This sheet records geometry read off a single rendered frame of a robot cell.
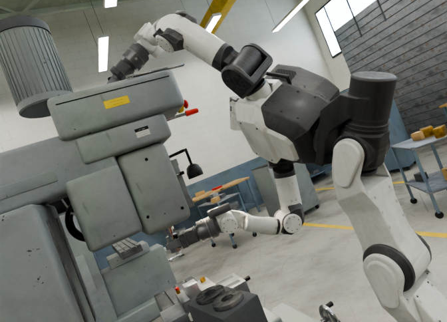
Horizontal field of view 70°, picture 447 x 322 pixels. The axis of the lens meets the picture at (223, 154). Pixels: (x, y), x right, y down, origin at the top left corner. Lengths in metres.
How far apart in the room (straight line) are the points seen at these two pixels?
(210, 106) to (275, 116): 7.64
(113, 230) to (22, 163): 0.37
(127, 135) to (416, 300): 1.04
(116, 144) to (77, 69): 7.29
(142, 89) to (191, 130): 7.08
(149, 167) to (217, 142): 7.27
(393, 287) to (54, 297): 0.95
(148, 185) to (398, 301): 0.87
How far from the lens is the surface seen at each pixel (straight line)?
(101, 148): 1.21
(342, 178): 0.97
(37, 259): 1.11
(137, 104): 1.25
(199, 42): 1.10
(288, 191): 1.35
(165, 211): 1.24
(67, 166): 1.22
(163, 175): 1.24
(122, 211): 1.20
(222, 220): 1.28
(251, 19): 10.28
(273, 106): 1.06
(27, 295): 1.13
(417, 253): 1.08
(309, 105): 1.04
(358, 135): 0.94
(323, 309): 1.72
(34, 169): 1.23
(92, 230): 1.20
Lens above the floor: 1.47
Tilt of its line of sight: 1 degrees up
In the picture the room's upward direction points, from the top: 21 degrees counter-clockwise
